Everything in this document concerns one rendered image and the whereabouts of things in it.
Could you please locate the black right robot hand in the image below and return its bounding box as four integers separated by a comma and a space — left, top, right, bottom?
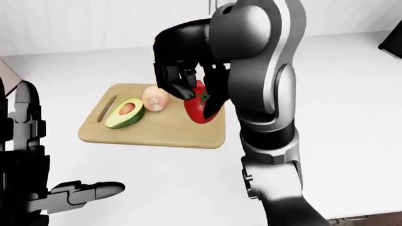
153, 18, 234, 119

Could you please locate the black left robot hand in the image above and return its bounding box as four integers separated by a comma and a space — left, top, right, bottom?
0, 77, 126, 226

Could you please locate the wooden cutting board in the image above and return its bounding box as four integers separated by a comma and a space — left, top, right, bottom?
77, 83, 227, 149

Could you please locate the halved green avocado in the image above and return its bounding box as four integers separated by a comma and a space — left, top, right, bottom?
104, 97, 146, 129

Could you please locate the black object at counter edge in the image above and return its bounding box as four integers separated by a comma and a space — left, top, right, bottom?
378, 23, 402, 58

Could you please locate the red tomato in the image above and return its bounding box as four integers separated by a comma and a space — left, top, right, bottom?
183, 79, 222, 124

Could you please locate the beige box corner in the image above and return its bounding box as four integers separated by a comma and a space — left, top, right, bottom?
0, 58, 23, 96

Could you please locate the pale halved onion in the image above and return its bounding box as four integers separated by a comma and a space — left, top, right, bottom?
141, 85, 171, 112

